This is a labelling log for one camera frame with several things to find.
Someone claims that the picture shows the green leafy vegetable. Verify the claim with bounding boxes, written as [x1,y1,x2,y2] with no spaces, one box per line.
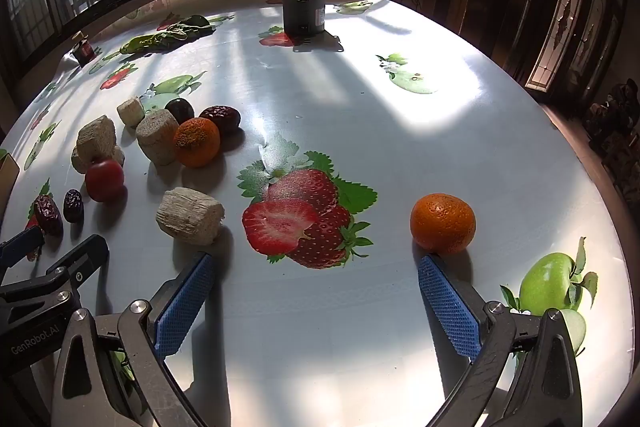
[119,14,215,55]

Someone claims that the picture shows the beige angular cob piece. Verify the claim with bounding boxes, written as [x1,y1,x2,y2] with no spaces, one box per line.
[76,115,116,162]

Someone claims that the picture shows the dark plum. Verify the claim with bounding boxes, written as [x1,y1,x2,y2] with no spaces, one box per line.
[165,98,194,124]

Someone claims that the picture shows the orange tangerine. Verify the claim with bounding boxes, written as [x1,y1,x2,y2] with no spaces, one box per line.
[174,117,221,168]
[409,193,476,256]

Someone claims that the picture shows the low beige cob piece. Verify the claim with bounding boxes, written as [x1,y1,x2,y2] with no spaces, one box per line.
[70,145,125,174]

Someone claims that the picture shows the large beige corn cob piece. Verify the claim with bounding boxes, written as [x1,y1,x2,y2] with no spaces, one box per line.
[155,186,224,246]

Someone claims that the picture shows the small dark red jar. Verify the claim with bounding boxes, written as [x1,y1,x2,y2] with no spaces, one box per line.
[72,31,96,67]

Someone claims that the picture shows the fruit print tablecloth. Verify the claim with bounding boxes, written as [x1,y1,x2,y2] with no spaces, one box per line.
[2,0,634,426]

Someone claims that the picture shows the red tomato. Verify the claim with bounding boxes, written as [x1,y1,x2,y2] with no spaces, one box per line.
[85,159,125,202]

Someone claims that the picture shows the beige round cob piece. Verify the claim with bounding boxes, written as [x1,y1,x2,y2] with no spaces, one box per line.
[136,109,179,167]

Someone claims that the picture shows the small dark jujube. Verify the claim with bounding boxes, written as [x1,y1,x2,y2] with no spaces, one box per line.
[63,188,84,225]

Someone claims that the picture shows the cardboard box tray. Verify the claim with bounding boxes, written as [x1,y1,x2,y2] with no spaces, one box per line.
[0,153,20,221]

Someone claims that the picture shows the dark red jujube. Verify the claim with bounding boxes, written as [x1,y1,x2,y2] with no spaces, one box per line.
[32,195,63,239]

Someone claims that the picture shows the large red jujube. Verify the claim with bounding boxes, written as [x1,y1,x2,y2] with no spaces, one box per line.
[200,105,241,136]

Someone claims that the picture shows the wooden door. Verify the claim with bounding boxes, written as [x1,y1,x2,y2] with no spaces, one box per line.
[524,0,626,102]

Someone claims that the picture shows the small beige cob piece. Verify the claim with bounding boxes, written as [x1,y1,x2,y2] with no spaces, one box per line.
[116,98,145,129]

